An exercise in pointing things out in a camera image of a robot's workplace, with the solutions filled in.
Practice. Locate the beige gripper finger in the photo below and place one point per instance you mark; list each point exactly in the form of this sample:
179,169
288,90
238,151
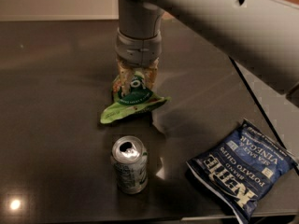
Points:
126,72
150,74

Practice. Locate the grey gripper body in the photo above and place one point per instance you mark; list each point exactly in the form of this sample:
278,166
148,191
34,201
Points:
138,49

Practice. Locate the green rice chip bag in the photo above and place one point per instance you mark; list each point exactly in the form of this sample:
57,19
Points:
140,100

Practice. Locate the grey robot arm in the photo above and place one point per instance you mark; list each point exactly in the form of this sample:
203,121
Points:
261,35

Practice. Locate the silver 7up can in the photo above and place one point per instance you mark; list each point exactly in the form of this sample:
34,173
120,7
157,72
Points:
129,159

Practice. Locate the blue Kettle chips bag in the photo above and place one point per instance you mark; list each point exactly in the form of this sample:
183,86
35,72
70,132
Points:
242,168

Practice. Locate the grey side table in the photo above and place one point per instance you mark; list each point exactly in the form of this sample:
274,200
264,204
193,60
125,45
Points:
281,115

